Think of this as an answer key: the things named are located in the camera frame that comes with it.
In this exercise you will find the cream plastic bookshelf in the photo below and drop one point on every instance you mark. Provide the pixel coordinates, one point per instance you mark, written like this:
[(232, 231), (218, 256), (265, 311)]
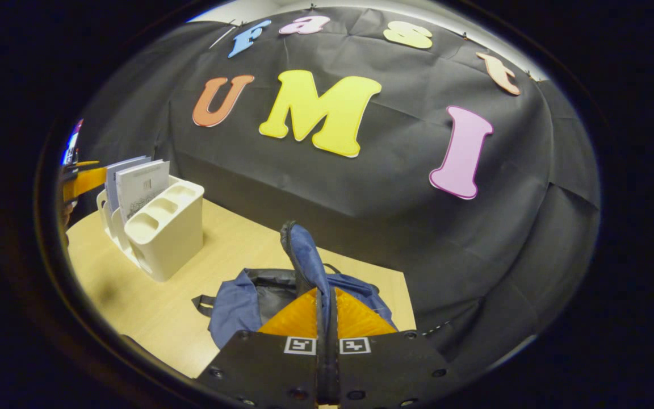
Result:
[(171, 238)]

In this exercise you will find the computer monitor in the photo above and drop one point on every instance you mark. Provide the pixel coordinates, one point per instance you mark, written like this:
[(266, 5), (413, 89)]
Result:
[(71, 149)]

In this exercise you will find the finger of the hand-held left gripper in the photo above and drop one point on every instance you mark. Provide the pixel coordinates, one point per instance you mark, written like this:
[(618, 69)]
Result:
[(86, 180), (86, 164)]

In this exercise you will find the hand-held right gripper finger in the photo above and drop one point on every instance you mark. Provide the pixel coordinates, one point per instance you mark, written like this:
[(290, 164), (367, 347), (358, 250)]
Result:
[(334, 363), (320, 363)]

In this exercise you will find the grey-blue book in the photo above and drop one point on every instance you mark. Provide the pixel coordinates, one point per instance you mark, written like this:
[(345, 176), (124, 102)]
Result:
[(111, 184)]

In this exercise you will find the black backdrop cloth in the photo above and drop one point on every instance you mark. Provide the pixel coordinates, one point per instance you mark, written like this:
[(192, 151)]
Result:
[(361, 199)]

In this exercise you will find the white book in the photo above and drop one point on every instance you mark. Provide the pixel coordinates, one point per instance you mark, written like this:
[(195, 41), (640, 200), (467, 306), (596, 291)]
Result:
[(142, 190)]

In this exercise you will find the blue schoolbag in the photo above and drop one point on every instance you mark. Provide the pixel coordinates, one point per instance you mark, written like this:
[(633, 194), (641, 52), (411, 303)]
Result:
[(236, 307)]

